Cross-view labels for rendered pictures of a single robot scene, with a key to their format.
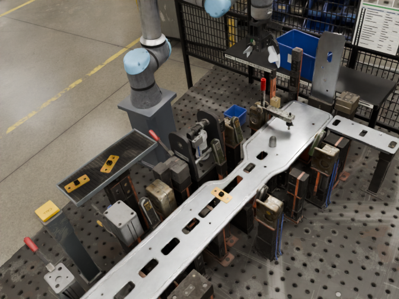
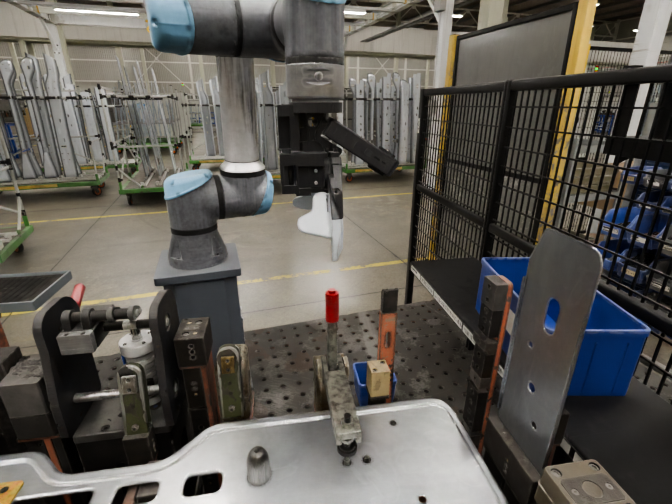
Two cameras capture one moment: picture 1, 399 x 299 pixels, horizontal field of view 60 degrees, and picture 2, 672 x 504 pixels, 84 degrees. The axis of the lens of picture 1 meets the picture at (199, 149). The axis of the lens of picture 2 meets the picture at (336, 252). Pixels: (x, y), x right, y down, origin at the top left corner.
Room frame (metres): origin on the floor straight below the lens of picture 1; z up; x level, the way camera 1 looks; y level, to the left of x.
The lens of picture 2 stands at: (0.78, -0.61, 1.49)
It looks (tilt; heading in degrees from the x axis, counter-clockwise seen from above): 21 degrees down; 32
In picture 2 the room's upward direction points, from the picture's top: straight up
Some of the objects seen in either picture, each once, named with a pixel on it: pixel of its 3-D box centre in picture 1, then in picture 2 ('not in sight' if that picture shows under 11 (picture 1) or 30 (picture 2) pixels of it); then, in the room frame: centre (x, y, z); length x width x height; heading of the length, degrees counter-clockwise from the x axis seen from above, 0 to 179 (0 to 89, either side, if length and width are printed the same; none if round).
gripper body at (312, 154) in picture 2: (260, 32); (311, 149); (1.21, -0.29, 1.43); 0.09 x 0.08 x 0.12; 132
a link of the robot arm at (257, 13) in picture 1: (262, 10); (315, 85); (1.21, -0.30, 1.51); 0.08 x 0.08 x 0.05
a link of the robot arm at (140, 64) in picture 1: (139, 67); (193, 198); (1.38, 0.21, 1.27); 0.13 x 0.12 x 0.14; 148
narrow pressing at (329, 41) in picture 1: (326, 69); (538, 353); (1.29, -0.61, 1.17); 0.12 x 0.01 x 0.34; 42
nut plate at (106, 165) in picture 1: (109, 162); not in sight; (0.91, 0.33, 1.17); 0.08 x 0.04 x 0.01; 157
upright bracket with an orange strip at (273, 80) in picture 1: (271, 113); (383, 404); (1.31, -0.38, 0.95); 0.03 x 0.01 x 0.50; 132
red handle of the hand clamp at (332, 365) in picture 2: (263, 94); (332, 331); (1.23, -0.31, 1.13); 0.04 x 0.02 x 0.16; 132
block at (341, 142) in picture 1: (331, 162); not in sight; (1.03, -0.58, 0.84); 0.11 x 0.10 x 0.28; 42
